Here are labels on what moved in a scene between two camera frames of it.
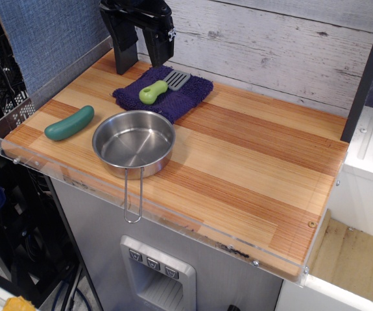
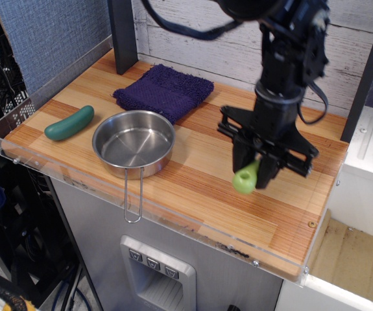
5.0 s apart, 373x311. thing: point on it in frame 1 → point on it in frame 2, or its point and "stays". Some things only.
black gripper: [119, 15] → [273, 129]
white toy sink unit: [363, 197] stays
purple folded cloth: [171, 103] stays
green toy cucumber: [71, 122] stays
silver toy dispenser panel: [159, 282] stays
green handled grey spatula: [175, 81] → [244, 180]
